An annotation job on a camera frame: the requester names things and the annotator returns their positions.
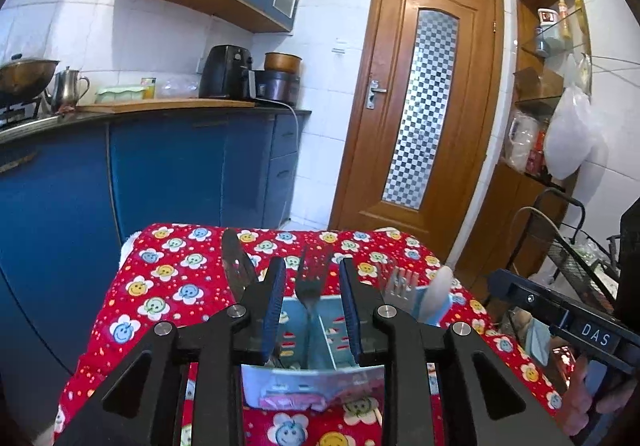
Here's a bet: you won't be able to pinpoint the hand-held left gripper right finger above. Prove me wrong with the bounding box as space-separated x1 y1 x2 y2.
339 257 571 446

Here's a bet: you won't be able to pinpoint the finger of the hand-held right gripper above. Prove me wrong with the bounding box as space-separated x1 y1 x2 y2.
487 268 559 333

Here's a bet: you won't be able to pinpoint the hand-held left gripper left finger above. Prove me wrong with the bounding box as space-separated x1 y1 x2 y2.
55 256 288 446

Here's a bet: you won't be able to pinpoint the metal fork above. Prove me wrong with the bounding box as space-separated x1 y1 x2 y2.
294 246 335 372
378 265 420 313

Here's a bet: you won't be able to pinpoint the metal table knife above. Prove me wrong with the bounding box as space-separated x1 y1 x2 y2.
221 227 260 303

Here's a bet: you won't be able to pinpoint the light blue utensil box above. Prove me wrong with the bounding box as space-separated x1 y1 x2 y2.
240 283 454 413

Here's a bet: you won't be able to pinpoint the white spoon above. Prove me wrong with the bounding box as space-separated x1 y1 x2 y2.
419 265 455 327

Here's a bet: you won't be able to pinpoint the person's right hand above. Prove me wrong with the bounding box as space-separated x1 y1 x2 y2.
559 355 640 438

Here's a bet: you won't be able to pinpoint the black metal rack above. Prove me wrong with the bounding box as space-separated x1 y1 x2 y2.
509 188 626 327

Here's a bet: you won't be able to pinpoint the red flower print tablecloth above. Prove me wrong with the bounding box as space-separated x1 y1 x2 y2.
52 222 567 446

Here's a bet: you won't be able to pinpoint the white plastic bag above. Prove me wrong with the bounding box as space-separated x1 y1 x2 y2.
542 85 609 180

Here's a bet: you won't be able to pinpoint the blue base cabinets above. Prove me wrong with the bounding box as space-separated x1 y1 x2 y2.
0 107 312 377

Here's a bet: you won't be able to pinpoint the wooden door with glass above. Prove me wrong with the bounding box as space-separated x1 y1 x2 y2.
327 0 506 263

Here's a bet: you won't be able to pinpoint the black rice cooker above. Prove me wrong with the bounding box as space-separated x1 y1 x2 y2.
252 70 301 106

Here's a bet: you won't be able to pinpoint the wooden counter board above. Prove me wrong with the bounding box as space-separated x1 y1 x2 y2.
76 98 257 114

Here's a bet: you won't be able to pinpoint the clear plastic container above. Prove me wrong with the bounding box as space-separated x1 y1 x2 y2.
156 76 201 100

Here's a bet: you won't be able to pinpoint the black air fryer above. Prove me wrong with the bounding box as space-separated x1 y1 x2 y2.
198 44 256 100

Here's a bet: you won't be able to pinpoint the brown wooden bowl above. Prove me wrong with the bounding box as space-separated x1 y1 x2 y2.
263 52 304 74

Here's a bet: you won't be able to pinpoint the yellow bottle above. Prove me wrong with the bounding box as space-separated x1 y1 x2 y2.
556 0 572 40

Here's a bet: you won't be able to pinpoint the pale green tray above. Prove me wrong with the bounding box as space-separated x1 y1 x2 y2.
94 85 146 105

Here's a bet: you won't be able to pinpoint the metal kettle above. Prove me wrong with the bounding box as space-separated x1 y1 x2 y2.
50 67 91 112

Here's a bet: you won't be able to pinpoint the gas stove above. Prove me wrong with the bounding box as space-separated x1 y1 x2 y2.
0 96 45 129

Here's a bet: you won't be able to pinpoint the black wok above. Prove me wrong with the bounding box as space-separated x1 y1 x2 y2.
0 54 61 98

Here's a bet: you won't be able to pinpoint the white power cable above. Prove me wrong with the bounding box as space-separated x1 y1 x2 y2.
254 98 302 228

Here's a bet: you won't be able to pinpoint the wooden wall shelf niche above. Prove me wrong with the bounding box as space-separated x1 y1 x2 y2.
452 0 594 287

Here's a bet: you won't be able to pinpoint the metal door handle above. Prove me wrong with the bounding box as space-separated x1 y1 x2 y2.
365 79 389 110

